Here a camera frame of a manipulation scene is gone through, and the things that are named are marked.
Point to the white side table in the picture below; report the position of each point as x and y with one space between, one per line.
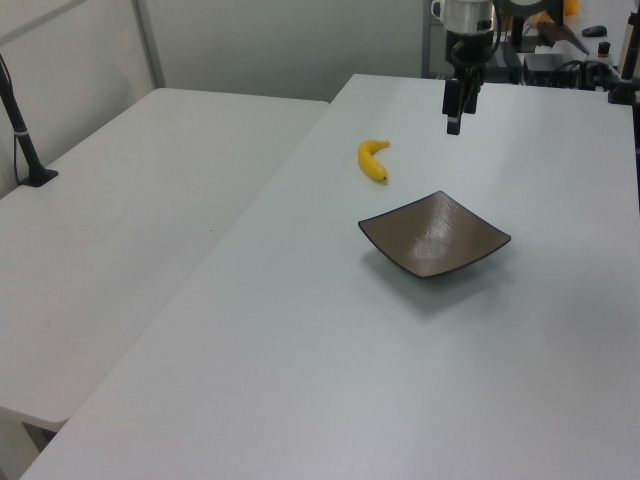
100 225

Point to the emergency stop button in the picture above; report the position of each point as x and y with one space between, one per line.
604 48

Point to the brown square ceramic plate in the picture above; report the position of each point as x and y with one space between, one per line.
440 235

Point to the yellow banana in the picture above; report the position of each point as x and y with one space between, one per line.
367 160

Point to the orange object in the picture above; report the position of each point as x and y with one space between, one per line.
572 5

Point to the grey partition post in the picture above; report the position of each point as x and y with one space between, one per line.
150 45

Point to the black clamped camera pole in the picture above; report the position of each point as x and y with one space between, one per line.
627 60

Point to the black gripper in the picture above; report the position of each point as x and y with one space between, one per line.
470 47

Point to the white mug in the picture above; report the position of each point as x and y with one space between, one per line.
437 7

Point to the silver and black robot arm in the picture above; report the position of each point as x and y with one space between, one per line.
467 15

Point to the grey metal cabinet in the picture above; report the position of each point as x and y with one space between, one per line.
434 45

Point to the black computer mouse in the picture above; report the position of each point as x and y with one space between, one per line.
594 31

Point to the black electronics box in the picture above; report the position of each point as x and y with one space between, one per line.
550 67

